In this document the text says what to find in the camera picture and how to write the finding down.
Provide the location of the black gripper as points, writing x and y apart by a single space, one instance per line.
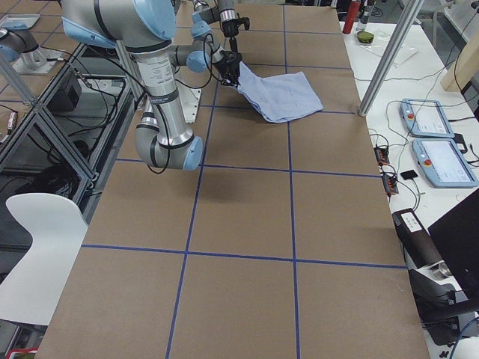
224 63
228 27

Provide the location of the red bottle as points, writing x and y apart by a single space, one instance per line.
351 16

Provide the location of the aluminium frame post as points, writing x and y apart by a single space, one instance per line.
396 41

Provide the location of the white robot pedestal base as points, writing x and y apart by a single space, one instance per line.
189 97

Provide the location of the light blue striped shirt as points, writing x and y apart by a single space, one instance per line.
281 98

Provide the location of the upper blue teach pendant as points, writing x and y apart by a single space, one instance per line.
425 118

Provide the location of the lower blue teach pendant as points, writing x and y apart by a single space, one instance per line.
443 164

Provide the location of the white chair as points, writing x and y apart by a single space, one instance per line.
31 291

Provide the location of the blue teach pendant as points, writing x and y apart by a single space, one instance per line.
425 118
443 164

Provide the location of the black monitor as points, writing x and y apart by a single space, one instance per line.
455 236

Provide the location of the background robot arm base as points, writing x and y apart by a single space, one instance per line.
19 46

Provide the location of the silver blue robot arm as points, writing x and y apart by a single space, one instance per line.
163 139
223 12

